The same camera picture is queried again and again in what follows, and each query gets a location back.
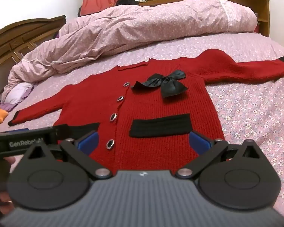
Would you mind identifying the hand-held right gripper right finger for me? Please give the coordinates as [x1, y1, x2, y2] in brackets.
[176, 131, 265, 179]

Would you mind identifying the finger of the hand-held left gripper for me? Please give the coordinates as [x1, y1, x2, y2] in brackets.
[0, 128, 30, 134]

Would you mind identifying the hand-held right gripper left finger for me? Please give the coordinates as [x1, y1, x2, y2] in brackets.
[22, 131, 114, 179]

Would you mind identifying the red knit cardigan black bow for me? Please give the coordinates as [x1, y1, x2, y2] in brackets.
[8, 48, 284, 178]

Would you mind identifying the person's left hand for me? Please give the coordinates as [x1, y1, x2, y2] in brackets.
[0, 156, 18, 215]

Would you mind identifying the light purple cloth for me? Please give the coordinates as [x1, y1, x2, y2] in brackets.
[0, 83, 35, 111]

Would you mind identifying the pink floral bed sheet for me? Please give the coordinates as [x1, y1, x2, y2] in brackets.
[0, 31, 284, 218]

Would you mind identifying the pink floral duvet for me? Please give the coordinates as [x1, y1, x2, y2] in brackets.
[0, 0, 258, 104]

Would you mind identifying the wooden shelf headboard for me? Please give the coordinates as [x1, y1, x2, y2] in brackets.
[137, 0, 270, 37]

